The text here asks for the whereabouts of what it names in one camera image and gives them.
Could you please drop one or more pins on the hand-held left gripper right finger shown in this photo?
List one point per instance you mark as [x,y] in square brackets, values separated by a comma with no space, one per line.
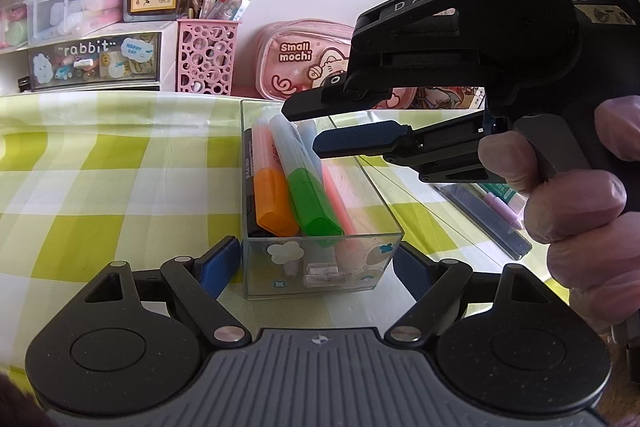
[412,264]

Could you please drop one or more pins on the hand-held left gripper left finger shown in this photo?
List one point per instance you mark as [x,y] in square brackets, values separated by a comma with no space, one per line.
[220,264]

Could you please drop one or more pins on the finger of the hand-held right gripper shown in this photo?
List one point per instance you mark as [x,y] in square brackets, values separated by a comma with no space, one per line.
[355,141]
[320,102]

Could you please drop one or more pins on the clear plastic box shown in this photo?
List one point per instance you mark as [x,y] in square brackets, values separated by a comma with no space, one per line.
[280,252]

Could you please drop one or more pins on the coral pink highlighter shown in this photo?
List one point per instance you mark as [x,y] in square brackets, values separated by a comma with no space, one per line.
[337,207]

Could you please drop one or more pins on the highlighter with green cap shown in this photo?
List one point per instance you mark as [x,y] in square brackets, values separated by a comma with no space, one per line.
[312,207]

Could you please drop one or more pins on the pink highlighter with orange cap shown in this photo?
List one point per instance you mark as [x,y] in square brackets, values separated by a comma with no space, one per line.
[275,202]

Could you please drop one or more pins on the purple pen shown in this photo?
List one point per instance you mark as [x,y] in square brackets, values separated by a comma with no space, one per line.
[505,213]

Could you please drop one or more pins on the teal correction pen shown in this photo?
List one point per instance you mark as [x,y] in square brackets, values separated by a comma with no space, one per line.
[502,194]

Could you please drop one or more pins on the person's right hand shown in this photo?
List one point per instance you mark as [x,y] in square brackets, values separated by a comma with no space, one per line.
[580,207]

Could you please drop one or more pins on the pink pencil case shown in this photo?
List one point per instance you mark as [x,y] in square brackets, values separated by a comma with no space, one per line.
[295,57]

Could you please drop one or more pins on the black marker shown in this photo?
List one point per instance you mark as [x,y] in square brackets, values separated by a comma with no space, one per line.
[250,217]

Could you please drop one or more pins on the grey flat ruler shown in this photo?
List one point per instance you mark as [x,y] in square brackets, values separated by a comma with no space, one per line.
[480,223]

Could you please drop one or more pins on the silver staples strip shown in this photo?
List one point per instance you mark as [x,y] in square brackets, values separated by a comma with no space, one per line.
[325,279]

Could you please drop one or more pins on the pink pen holder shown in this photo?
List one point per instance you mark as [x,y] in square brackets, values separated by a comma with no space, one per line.
[207,57]

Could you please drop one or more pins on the white drawer unit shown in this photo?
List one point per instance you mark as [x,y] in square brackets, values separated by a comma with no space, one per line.
[90,62]

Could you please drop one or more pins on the clear storage box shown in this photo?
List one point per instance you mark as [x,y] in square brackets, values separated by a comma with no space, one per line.
[75,12]

